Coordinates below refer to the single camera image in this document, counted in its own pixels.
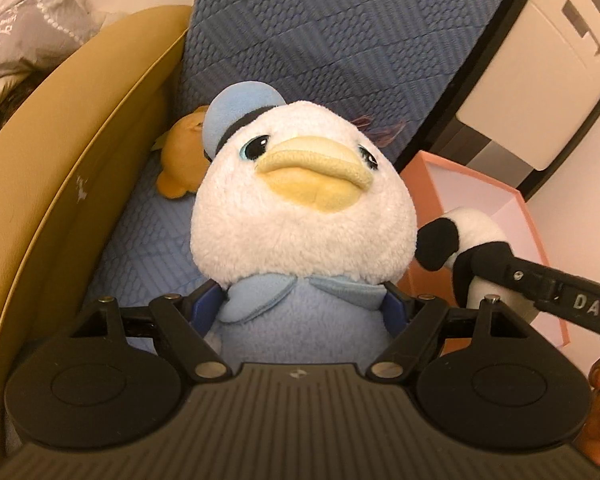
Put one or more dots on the white plastic storage bin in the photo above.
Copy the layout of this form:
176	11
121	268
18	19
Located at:
538	89

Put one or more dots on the purple ribbon flower bouquet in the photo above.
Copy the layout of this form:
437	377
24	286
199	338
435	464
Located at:
380	136

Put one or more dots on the black and white panda plush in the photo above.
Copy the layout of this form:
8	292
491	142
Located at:
452	241

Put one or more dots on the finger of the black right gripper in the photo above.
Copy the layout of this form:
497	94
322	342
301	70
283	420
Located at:
567	296

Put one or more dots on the grey patterned bedding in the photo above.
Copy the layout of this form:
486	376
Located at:
36	36

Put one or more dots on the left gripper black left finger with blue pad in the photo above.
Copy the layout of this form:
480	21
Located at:
176	324

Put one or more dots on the white duck plush blue outfit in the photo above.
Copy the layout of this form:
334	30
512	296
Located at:
303	222

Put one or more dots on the blue textured seat cushion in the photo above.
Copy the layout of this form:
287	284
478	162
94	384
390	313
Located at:
390	59

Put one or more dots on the brown and blue plush toy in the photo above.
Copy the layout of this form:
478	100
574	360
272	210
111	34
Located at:
183	164

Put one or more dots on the pink cardboard box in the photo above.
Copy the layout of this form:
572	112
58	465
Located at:
485	210

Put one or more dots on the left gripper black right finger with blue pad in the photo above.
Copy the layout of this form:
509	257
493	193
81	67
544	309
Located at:
421	327

